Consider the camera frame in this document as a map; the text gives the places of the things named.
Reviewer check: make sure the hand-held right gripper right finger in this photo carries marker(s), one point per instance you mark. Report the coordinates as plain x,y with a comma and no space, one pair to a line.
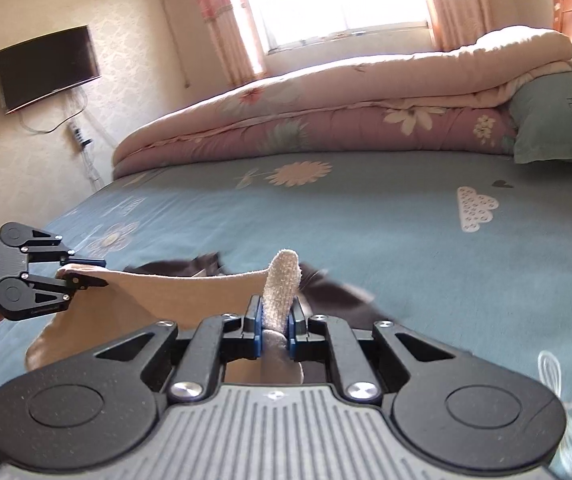
293,330

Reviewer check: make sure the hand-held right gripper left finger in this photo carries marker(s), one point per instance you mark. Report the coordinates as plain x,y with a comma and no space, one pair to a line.
257,327

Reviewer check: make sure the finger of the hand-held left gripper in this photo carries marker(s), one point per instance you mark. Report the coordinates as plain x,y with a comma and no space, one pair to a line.
50,250
53,290

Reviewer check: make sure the beige and dark printed shirt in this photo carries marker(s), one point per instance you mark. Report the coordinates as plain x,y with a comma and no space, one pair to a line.
165,300

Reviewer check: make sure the white power strip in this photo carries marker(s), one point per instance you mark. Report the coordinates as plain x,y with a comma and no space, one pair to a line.
78,135

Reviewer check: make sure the blue floral bed sheet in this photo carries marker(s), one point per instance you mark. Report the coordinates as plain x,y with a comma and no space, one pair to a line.
391,220

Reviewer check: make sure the folded pink floral quilt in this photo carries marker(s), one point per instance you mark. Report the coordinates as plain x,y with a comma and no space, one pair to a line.
316,110

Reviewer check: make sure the pink curtain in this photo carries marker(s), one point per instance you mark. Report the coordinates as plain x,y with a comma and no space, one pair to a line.
225,20
456,5

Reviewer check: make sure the bright window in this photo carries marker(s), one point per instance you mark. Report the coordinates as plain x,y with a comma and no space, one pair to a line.
341,0

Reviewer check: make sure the teal pillow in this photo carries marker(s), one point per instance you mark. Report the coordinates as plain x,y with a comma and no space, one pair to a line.
561,115

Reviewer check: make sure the black wall television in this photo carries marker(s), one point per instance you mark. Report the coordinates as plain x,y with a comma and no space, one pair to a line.
45,70

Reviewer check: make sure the white wall conduit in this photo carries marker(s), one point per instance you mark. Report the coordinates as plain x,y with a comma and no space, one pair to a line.
178,35

